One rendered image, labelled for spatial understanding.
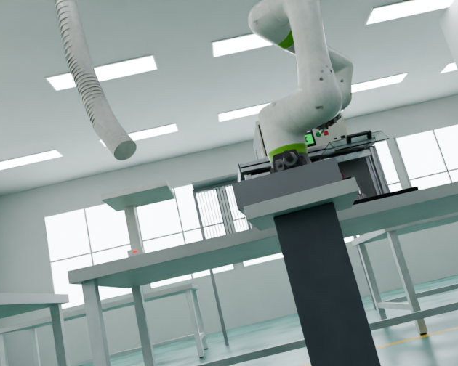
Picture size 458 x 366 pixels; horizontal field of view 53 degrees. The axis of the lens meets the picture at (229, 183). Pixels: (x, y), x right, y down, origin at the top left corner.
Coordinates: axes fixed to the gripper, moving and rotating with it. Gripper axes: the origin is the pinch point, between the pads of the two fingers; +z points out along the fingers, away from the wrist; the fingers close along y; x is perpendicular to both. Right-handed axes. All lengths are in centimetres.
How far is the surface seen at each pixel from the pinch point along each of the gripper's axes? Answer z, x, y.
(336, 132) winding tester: 9.5, -0.5, 9.1
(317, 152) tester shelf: 6.7, -9.0, -3.6
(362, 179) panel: 21.7, -24.4, 18.7
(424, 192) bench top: -29, -45, 24
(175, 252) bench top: -29, -45, -77
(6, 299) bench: -4, -46, -153
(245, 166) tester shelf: 6.9, -8.1, -39.2
